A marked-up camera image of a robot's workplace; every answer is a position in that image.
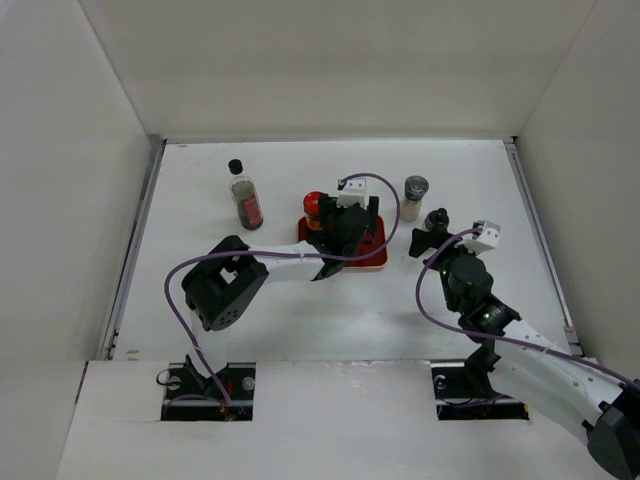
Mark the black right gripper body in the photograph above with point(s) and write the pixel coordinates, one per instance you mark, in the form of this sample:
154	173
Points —
444	265

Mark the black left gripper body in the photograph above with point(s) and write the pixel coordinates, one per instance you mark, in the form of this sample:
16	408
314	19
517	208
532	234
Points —
329	211

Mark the red-lid chili sauce jar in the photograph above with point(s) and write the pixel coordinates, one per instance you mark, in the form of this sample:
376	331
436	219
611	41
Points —
314	213

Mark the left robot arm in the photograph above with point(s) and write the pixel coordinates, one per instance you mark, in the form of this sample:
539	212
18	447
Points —
218	291

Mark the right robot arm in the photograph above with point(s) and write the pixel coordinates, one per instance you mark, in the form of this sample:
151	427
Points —
597	405

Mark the black-cap white powder jar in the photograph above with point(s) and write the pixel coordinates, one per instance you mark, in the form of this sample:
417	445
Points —
437	221

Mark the clear-top salt grinder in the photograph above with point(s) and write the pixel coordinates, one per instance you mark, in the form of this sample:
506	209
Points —
415	188

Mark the tall dark sauce bottle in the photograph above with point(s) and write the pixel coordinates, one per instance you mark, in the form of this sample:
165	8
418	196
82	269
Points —
245	197

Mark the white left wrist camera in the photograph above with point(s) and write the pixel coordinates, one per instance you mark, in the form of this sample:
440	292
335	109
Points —
351	192

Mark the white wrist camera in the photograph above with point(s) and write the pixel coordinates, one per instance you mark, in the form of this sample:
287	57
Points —
485	238
351	192

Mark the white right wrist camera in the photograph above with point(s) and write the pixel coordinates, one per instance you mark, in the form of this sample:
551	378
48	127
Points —
485	238

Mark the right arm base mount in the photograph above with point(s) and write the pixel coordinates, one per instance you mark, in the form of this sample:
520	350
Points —
463	392

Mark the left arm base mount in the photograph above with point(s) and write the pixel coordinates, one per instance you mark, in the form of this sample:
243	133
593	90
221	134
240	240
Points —
189	396

